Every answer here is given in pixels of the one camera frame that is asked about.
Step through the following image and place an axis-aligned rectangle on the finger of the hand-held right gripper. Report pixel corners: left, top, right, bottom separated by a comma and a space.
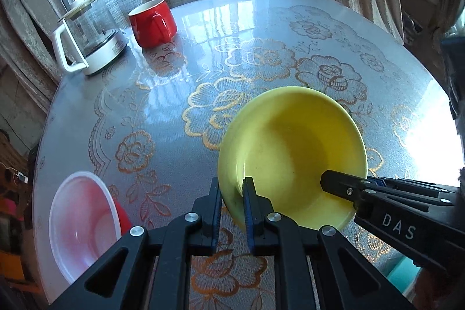
366, 176, 460, 196
320, 170, 455, 212

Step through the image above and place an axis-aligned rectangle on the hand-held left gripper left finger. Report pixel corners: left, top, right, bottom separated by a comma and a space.
47, 177, 223, 310

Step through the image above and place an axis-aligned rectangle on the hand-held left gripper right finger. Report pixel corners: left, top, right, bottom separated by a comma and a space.
243, 177, 415, 310

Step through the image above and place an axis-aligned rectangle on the teal plate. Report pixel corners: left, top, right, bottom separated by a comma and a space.
383, 255, 424, 283

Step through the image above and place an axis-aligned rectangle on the yellow bowl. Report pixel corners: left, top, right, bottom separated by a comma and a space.
217, 86, 368, 230

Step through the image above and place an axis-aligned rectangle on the red bowl white inside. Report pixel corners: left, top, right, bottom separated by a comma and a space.
48, 170, 133, 285

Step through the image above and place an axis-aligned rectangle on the person's right forearm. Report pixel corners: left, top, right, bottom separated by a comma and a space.
414, 264, 465, 310

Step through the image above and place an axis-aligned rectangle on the glass kettle white base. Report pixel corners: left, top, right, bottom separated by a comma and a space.
51, 0, 128, 76

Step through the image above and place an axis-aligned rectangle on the red mug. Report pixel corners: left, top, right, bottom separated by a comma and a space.
128, 0, 178, 49

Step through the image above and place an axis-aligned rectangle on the beige side curtain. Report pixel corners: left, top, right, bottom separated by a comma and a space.
0, 0, 64, 107

